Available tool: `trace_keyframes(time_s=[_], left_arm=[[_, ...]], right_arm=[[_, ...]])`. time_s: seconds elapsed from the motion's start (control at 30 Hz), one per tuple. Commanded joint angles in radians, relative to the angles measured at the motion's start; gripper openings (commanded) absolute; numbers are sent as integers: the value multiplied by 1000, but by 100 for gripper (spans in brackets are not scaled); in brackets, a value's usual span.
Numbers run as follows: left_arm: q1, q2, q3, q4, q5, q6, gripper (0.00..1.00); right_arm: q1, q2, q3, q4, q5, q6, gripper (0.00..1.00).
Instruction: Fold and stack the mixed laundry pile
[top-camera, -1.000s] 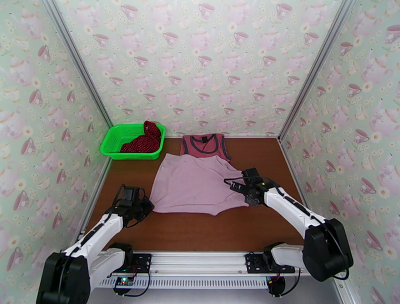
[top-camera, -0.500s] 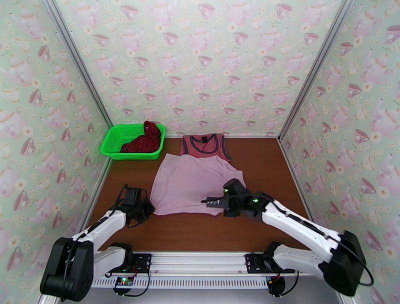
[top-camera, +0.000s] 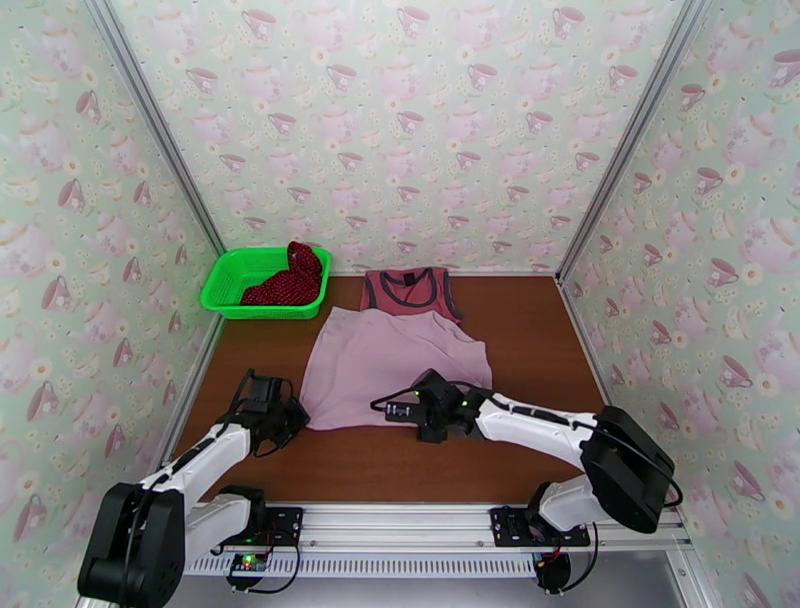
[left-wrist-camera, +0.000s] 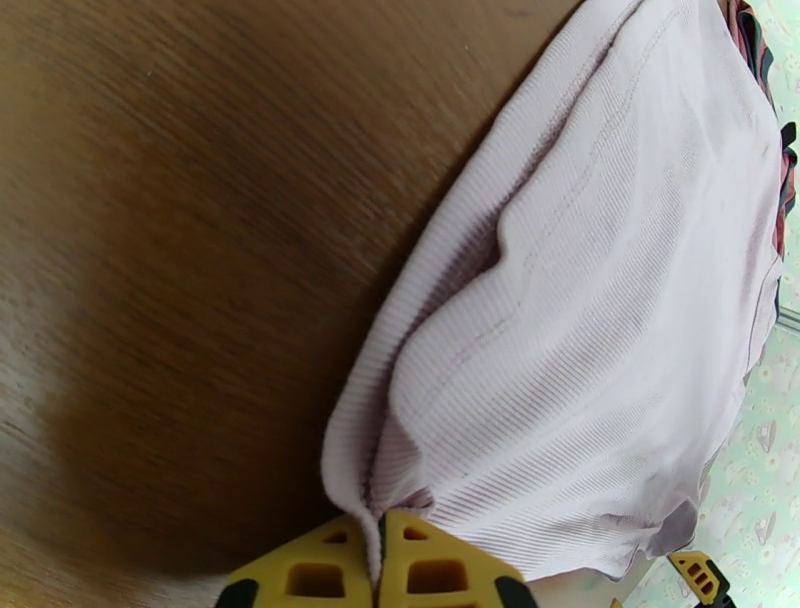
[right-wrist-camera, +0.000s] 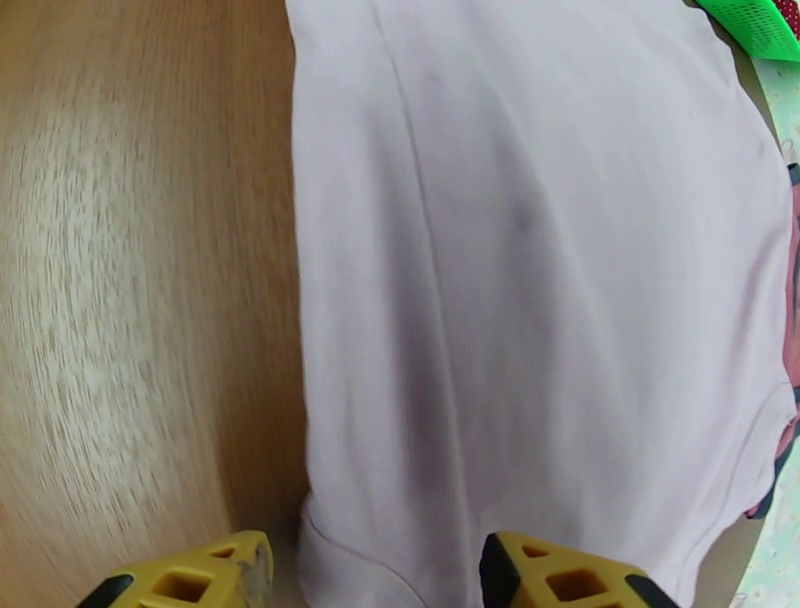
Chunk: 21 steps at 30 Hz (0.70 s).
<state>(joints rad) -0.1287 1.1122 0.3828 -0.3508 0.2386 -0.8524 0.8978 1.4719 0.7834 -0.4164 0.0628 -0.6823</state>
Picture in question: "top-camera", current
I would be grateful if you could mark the small controller circuit board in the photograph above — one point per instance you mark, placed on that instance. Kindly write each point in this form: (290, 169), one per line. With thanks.
(247, 564)

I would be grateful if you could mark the green plastic laundry basket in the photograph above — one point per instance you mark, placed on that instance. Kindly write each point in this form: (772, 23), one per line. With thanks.
(231, 281)

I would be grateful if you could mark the aluminium frame leg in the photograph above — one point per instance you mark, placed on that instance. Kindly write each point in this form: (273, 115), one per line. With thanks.
(687, 578)

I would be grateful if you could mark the round black controller puck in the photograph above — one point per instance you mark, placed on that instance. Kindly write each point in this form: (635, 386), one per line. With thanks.
(553, 572)

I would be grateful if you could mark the pale mauve ribbed shirt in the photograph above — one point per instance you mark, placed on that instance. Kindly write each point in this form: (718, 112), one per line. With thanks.
(375, 369)

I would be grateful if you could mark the aluminium side rail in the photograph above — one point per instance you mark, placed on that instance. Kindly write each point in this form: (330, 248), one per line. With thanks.
(185, 406)
(609, 400)

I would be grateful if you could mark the red polka dot garment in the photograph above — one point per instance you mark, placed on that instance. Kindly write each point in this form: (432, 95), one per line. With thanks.
(281, 290)

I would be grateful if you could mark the pink tank top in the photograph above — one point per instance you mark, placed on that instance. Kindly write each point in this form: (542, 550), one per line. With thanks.
(406, 300)

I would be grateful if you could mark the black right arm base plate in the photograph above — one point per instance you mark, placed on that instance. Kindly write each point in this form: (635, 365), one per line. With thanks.
(505, 526)

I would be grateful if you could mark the aluminium frame post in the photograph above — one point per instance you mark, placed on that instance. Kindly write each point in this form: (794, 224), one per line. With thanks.
(157, 125)
(632, 128)

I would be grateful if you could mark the wide aluminium base rail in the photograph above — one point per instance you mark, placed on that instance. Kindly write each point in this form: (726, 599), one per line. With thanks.
(387, 525)

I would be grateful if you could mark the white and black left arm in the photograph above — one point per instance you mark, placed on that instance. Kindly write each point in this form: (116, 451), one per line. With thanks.
(200, 456)

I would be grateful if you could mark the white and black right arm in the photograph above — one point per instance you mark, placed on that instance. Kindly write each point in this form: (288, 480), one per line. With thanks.
(537, 419)

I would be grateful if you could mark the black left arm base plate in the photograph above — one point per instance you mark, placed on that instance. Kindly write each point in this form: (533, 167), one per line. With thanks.
(289, 525)

